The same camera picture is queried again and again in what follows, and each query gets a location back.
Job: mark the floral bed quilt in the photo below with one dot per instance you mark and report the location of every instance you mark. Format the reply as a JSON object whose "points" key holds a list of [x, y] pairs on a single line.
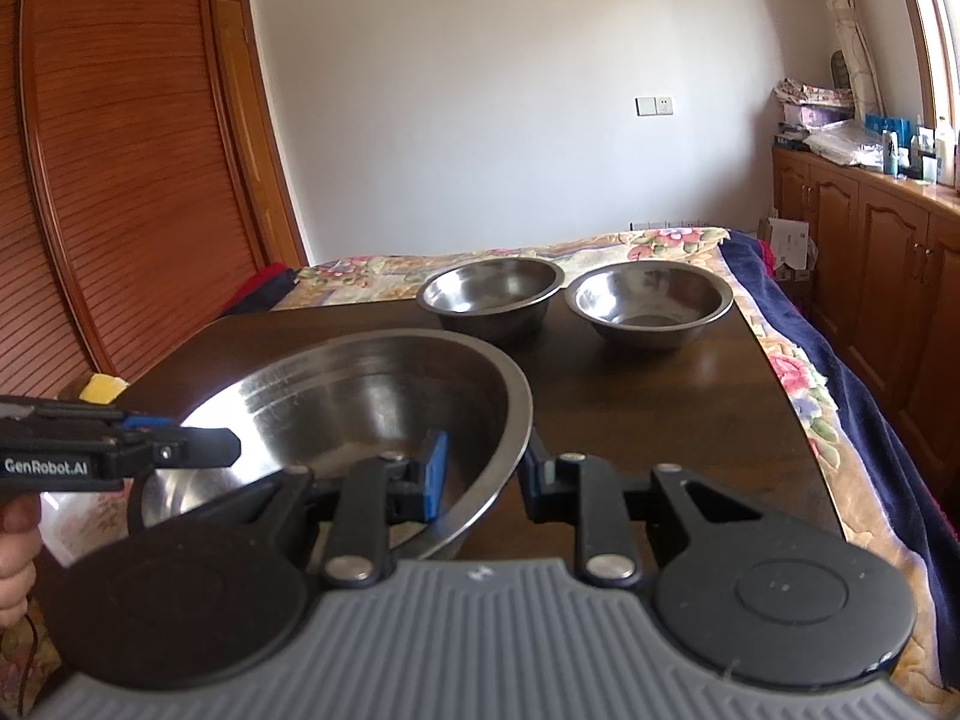
{"points": [[751, 603]]}

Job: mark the medium stainless steel bowl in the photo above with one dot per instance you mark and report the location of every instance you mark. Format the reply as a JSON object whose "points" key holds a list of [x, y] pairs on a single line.
{"points": [[496, 300]]}

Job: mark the wooden cabinet row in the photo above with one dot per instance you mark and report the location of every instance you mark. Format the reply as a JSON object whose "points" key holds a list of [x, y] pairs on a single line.
{"points": [[885, 294]]}

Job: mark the patterned beige curtain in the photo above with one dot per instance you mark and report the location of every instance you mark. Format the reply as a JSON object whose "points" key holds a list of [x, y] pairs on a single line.
{"points": [[858, 57]]}

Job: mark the dark red clothes pile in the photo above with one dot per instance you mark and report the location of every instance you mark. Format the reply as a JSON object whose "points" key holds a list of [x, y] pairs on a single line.
{"points": [[262, 292]]}

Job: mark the stack of folded papers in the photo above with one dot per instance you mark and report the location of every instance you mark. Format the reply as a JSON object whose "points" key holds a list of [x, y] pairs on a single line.
{"points": [[808, 108]]}

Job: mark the small stainless steel bowl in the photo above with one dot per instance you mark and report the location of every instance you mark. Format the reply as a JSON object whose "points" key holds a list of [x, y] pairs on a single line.
{"points": [[649, 304]]}

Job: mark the large stainless steel bowl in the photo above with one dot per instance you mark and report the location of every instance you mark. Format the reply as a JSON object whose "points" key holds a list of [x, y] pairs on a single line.
{"points": [[362, 396]]}

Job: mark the clear plastic bag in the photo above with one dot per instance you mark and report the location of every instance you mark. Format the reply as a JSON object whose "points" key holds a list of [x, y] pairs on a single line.
{"points": [[848, 144]]}

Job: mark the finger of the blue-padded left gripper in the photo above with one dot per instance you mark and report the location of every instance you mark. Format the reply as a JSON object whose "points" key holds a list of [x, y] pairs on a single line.
{"points": [[145, 443]]}

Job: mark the yellow cloth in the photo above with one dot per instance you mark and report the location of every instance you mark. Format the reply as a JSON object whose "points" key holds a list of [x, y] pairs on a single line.
{"points": [[96, 388]]}

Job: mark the wall socket strip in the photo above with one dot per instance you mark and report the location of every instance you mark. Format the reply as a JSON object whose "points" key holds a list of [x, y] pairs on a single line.
{"points": [[664, 225]]}

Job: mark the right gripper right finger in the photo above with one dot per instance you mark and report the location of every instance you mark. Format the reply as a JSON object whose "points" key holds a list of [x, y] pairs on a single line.
{"points": [[586, 493]]}

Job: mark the wooden framed window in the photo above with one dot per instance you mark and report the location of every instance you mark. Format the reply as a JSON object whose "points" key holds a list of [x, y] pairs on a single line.
{"points": [[934, 27]]}

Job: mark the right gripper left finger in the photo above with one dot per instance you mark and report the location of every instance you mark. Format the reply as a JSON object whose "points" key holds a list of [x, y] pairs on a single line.
{"points": [[376, 494]]}

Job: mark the wooden louvered wardrobe door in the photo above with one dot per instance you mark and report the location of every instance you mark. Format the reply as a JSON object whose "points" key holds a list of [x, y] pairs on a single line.
{"points": [[142, 187]]}

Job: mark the white cardboard box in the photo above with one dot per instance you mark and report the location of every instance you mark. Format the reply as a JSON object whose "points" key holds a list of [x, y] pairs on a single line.
{"points": [[788, 248]]}

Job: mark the person's left hand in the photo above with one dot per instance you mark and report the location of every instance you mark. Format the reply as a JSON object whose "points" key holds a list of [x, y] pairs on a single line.
{"points": [[20, 544]]}

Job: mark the white wall switch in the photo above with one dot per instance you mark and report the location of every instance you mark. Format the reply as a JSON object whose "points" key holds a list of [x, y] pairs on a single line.
{"points": [[648, 107]]}

